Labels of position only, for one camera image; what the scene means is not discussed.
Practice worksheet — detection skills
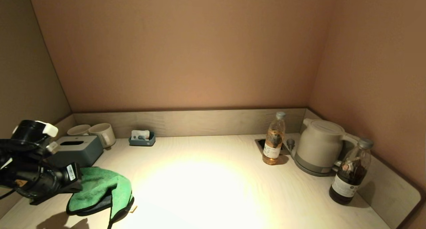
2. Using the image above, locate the light tea plastic bottle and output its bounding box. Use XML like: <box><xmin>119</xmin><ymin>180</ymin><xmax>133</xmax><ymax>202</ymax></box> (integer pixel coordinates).
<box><xmin>262</xmin><ymin>111</ymin><xmax>286</xmax><ymax>165</ymax></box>

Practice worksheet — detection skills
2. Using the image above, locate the grey power plug with cord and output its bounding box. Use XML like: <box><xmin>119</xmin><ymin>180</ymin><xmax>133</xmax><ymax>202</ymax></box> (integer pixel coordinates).
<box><xmin>286</xmin><ymin>138</ymin><xmax>300</xmax><ymax>163</ymax></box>

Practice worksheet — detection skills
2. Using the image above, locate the green microfibre cloth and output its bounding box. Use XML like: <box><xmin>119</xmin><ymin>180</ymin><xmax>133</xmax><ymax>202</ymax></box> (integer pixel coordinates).
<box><xmin>66</xmin><ymin>167</ymin><xmax>135</xmax><ymax>229</ymax></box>

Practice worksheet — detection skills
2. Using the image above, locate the small blue sachet tray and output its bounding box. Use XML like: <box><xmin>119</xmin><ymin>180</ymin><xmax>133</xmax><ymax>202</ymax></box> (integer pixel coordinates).
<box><xmin>129</xmin><ymin>131</ymin><xmax>156</xmax><ymax>146</ymax></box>

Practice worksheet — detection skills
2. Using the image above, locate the black wrist camera white cap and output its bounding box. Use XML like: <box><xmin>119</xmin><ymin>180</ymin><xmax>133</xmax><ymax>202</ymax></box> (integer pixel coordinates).
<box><xmin>12</xmin><ymin>120</ymin><xmax>59</xmax><ymax>150</ymax></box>

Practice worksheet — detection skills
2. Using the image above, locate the grey kettle base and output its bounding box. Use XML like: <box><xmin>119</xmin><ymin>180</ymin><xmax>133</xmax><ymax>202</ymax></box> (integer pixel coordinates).
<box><xmin>293</xmin><ymin>154</ymin><xmax>340</xmax><ymax>177</ymax></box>

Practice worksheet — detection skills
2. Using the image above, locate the black recessed table socket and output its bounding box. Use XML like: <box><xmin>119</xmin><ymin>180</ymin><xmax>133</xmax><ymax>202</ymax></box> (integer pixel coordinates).
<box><xmin>255</xmin><ymin>138</ymin><xmax>291</xmax><ymax>155</ymax></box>

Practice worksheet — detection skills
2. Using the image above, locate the dark tea plastic bottle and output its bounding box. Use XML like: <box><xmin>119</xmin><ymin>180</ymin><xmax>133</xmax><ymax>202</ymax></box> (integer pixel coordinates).
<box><xmin>329</xmin><ymin>138</ymin><xmax>374</xmax><ymax>205</ymax></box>

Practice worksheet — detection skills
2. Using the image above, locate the grey-blue tissue box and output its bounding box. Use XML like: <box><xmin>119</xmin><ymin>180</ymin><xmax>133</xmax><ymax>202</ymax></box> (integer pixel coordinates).
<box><xmin>45</xmin><ymin>135</ymin><xmax>104</xmax><ymax>168</ymax></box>

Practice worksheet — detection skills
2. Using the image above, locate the cream ceramic mug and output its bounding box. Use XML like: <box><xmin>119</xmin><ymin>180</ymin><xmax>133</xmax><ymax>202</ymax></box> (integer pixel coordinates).
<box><xmin>67</xmin><ymin>124</ymin><xmax>92</xmax><ymax>136</ymax></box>
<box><xmin>89</xmin><ymin>123</ymin><xmax>116</xmax><ymax>148</ymax></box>

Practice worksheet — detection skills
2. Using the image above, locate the white electric kettle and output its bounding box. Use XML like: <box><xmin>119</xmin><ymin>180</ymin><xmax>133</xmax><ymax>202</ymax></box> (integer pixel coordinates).
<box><xmin>295</xmin><ymin>118</ymin><xmax>362</xmax><ymax>167</ymax></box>

